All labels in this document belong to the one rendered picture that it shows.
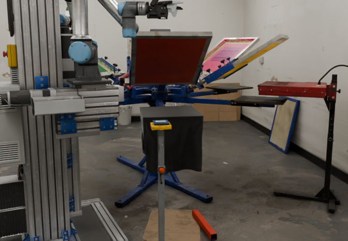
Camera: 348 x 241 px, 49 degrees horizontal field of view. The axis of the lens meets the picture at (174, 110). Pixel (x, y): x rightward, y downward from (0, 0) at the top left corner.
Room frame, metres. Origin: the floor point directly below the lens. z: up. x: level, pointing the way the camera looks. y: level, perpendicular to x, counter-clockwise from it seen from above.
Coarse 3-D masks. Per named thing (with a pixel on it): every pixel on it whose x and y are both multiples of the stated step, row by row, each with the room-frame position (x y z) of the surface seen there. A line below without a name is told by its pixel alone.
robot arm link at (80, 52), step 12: (72, 0) 2.10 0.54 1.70; (84, 0) 2.10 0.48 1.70; (72, 12) 2.10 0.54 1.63; (84, 12) 2.10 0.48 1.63; (72, 24) 2.11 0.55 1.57; (84, 24) 2.10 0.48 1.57; (72, 36) 2.10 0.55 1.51; (84, 36) 2.09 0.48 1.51; (72, 48) 2.06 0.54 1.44; (84, 48) 2.06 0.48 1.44; (72, 60) 2.08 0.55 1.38; (84, 60) 2.07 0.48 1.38
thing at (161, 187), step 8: (152, 128) 2.37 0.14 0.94; (160, 128) 2.37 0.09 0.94; (168, 128) 2.38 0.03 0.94; (160, 136) 2.42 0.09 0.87; (160, 144) 2.42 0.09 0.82; (160, 152) 2.42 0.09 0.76; (160, 160) 2.42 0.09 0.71; (160, 184) 2.42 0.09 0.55; (160, 192) 2.42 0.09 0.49; (160, 200) 2.42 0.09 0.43; (160, 208) 2.42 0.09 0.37; (160, 216) 2.42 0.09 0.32; (160, 224) 2.42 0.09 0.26; (160, 232) 2.42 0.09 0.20; (160, 240) 2.42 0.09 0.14
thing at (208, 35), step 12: (144, 36) 2.74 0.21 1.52; (156, 36) 2.75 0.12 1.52; (168, 36) 2.76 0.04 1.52; (180, 36) 2.77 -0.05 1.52; (192, 36) 2.78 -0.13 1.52; (204, 36) 2.80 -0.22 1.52; (132, 48) 2.86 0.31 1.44; (204, 48) 2.94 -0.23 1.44; (132, 60) 3.01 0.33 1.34; (132, 72) 3.17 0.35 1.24; (132, 84) 3.37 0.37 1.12; (144, 84) 3.39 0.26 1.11; (156, 84) 3.41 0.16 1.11; (168, 84) 3.42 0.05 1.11
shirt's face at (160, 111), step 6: (144, 108) 3.08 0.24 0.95; (150, 108) 3.08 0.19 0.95; (156, 108) 3.08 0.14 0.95; (162, 108) 3.08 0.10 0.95; (168, 108) 3.08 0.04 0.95; (174, 108) 3.08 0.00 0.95; (180, 108) 3.08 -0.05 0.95; (186, 108) 3.08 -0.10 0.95; (192, 108) 3.08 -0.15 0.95; (144, 114) 2.81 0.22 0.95; (150, 114) 2.81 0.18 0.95; (156, 114) 2.81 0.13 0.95; (162, 114) 2.81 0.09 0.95; (168, 114) 2.81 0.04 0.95; (174, 114) 2.81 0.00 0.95; (180, 114) 2.81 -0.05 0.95; (186, 114) 2.81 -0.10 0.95; (192, 114) 2.81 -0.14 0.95; (198, 114) 2.81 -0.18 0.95
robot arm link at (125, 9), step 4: (120, 4) 2.10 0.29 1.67; (124, 4) 2.10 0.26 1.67; (128, 4) 2.10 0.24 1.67; (132, 4) 2.10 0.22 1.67; (136, 4) 2.10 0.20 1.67; (120, 8) 2.09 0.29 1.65; (124, 8) 2.09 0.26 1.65; (128, 8) 2.09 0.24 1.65; (132, 8) 2.09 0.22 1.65; (136, 8) 2.09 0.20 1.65; (120, 12) 2.10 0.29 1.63; (124, 12) 2.10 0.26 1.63; (128, 12) 2.09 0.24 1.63; (132, 12) 2.10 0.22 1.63; (136, 12) 2.10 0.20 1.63; (124, 16) 2.10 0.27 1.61; (128, 16) 2.09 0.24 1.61; (132, 16) 2.10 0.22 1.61
